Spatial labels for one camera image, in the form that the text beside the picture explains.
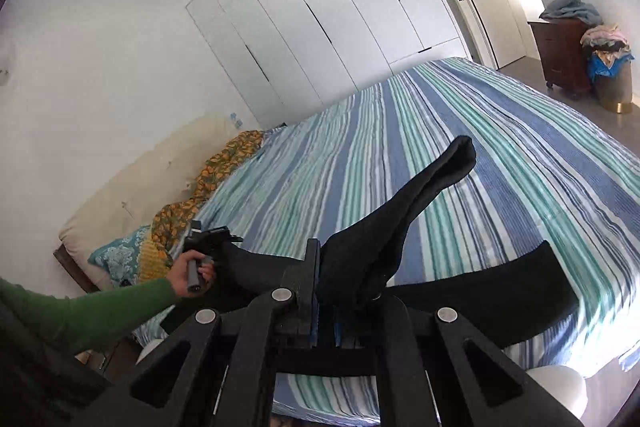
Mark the wall socket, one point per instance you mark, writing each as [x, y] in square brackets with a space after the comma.
[235, 120]

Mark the person's left forearm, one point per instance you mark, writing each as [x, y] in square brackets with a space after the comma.
[90, 312]

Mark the blue-grey cloth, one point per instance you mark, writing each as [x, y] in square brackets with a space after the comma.
[570, 9]

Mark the black pants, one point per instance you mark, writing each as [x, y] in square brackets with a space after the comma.
[400, 207]

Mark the striped bed blanket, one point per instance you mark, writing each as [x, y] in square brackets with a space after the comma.
[500, 147]

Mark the orange floral cloth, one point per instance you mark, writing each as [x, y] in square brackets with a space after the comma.
[220, 167]

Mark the teal patterned pillow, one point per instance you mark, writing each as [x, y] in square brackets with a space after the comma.
[120, 254]

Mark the white wardrobe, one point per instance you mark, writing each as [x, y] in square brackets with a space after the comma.
[310, 7]

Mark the person's left hand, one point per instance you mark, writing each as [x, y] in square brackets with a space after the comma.
[177, 274]

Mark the beige headboard cushion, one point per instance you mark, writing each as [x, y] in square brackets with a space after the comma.
[140, 177]

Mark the pile of clothes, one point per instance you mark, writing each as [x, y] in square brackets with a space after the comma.
[605, 37]

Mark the dark wooden dresser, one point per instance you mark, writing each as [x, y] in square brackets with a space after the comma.
[560, 52]

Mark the laundry basket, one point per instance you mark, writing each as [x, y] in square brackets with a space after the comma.
[612, 87]

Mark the wooden bed frame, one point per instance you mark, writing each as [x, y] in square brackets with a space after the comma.
[70, 264]

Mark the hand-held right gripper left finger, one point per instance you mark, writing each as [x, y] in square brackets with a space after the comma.
[314, 327]

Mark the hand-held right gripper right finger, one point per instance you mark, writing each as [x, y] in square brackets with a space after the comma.
[339, 332]

